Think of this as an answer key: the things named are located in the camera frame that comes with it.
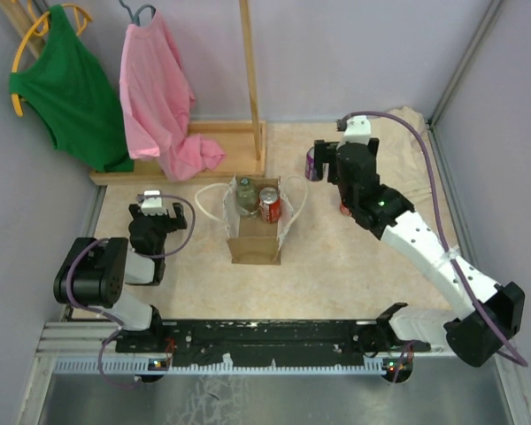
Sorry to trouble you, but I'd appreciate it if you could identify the red coca-cola can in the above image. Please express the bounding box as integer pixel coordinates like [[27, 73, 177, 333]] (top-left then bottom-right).
[[340, 204, 351, 217], [259, 187, 281, 224]]

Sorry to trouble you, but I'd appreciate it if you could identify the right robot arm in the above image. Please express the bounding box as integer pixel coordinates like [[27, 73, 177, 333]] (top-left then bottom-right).
[[313, 138, 525, 367]]

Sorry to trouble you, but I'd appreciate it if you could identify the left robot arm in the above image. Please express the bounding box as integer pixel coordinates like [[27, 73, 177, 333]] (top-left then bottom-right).
[[53, 191, 196, 352]]

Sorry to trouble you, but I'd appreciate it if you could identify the clear glass beverage bottle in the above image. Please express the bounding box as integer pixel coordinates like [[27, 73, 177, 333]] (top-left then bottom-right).
[[235, 177, 259, 218]]

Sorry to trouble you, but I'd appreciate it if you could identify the beige crumpled cloth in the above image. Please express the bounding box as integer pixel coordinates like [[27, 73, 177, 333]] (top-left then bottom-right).
[[370, 117, 433, 215]]

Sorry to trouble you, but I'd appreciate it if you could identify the wooden clothes rack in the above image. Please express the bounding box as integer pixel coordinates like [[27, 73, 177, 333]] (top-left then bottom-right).
[[0, 1, 267, 186]]

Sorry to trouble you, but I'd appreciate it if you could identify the pink t-shirt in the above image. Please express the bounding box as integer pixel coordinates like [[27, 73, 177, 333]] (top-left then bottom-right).
[[119, 12, 226, 182]]

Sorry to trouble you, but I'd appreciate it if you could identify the green tank top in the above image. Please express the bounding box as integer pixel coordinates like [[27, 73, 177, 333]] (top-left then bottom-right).
[[9, 4, 134, 173]]

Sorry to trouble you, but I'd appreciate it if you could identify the grey clothes hanger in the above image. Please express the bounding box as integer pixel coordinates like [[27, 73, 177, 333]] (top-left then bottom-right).
[[119, 0, 157, 27]]

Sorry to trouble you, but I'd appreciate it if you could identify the yellow clothes hanger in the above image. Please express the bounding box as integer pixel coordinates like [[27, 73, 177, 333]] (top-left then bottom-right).
[[11, 3, 94, 117]]

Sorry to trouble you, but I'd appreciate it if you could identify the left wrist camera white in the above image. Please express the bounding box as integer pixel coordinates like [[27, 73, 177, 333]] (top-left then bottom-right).
[[136, 190, 167, 217]]

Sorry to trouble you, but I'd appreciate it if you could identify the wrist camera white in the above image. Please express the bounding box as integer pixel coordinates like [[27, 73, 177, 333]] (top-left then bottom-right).
[[336, 115, 372, 145], [136, 190, 167, 217]]

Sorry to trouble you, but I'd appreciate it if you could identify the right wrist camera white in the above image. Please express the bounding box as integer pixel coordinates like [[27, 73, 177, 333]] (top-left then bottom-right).
[[336, 115, 372, 145]]

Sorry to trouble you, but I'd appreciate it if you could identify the white rope bag handle left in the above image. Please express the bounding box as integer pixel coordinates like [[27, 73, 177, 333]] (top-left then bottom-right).
[[194, 182, 229, 226]]

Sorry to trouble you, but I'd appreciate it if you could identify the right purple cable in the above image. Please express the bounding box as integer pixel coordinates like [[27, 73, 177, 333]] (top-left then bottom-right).
[[338, 111, 529, 384]]

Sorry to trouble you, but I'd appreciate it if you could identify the purple cable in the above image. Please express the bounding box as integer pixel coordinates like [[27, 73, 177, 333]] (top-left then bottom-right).
[[338, 111, 529, 384], [64, 192, 196, 390]]

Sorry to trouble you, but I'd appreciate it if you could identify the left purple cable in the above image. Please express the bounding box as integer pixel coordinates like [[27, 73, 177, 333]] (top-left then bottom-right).
[[64, 192, 196, 390]]

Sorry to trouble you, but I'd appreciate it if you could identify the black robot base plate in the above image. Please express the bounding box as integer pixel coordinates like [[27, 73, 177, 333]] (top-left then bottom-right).
[[114, 318, 431, 367]]

